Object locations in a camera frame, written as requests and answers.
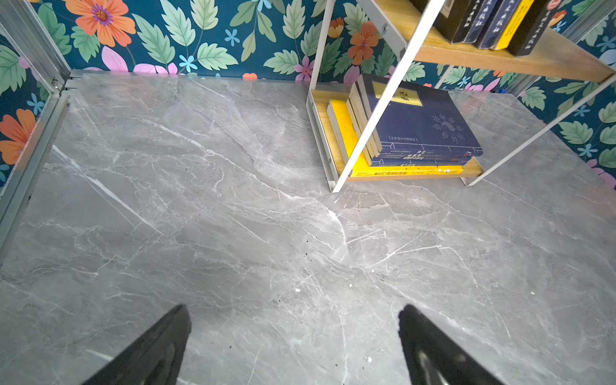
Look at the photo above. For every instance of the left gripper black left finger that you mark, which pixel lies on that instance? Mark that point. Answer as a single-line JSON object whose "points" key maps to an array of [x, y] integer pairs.
{"points": [[153, 358]]}

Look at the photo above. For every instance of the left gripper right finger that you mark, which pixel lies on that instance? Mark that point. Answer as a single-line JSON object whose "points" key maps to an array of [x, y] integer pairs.
{"points": [[434, 358]]}

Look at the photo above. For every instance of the purple old man book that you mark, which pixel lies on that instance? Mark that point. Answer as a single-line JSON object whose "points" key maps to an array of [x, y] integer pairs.
{"points": [[496, 23], [480, 19]]}

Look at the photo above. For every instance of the dark wolf cover book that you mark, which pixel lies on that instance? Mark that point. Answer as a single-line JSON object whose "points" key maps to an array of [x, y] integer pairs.
{"points": [[532, 27]]}

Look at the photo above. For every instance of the yellow book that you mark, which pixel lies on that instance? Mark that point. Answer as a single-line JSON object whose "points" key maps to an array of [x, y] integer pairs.
{"points": [[511, 27], [362, 170]]}

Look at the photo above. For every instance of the yellow book on shelf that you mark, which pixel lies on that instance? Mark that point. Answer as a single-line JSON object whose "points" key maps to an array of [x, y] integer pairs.
{"points": [[362, 170]]}

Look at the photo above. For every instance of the white wooden book shelf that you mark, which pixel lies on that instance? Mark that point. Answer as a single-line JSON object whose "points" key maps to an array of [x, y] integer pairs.
{"points": [[411, 36]]}

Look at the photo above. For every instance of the black book gold title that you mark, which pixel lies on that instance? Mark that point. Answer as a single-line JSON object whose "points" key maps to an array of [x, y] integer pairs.
{"points": [[455, 19]]}

